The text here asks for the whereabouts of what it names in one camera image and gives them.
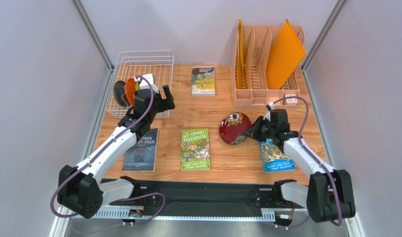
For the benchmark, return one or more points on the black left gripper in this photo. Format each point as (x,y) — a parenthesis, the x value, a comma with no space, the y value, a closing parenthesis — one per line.
(168,103)

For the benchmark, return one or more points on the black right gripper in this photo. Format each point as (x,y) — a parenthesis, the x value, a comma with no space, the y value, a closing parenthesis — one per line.
(262,128)

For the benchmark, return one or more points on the dark red floral plate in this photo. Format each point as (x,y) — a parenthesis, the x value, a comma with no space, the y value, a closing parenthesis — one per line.
(232,127)

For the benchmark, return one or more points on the orange plate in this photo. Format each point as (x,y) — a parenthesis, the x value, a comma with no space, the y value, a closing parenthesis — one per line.
(130,89)

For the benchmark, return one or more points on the dark teal plate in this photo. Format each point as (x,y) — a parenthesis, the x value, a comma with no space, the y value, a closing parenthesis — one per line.
(119,93)

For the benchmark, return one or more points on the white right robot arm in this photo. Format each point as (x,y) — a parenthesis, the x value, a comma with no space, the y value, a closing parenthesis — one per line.
(329,194)

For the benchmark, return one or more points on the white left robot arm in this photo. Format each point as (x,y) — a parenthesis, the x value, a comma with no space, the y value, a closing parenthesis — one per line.
(80,187)

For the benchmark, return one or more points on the pink plastic file organizer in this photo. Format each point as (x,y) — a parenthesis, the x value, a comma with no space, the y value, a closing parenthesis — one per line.
(257,40)

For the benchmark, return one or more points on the blue 26-Storey Treehouse book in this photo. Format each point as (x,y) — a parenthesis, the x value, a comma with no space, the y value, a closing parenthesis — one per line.
(273,160)

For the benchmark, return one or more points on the yellow illustrated paperback book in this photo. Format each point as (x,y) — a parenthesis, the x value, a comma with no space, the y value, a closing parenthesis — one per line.
(203,81)

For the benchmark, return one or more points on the thin yellow folder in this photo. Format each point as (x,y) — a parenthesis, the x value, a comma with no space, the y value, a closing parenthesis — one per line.
(240,70)

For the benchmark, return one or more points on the green 65-Storey Treehouse book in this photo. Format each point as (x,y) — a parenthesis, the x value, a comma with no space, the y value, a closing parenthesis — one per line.
(195,150)

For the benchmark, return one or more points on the Nineteen Eighty-Four book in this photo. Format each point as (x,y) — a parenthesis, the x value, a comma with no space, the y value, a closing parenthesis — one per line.
(142,156)

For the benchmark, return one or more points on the orange folder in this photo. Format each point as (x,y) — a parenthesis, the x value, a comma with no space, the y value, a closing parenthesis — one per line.
(285,54)

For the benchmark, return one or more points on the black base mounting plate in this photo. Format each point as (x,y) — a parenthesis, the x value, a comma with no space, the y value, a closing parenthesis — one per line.
(211,192)

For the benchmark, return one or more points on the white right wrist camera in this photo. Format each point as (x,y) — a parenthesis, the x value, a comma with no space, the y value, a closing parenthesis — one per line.
(270,107)

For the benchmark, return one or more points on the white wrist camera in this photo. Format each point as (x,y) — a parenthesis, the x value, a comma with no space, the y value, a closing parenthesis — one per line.
(146,82)
(270,107)

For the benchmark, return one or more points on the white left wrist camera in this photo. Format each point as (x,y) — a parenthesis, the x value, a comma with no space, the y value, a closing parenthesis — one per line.
(146,82)

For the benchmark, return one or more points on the white wire dish rack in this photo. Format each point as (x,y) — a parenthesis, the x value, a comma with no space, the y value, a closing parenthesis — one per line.
(133,63)

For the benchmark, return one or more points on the aluminium frame rail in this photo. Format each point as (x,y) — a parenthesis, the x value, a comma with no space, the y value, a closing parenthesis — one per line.
(157,209)

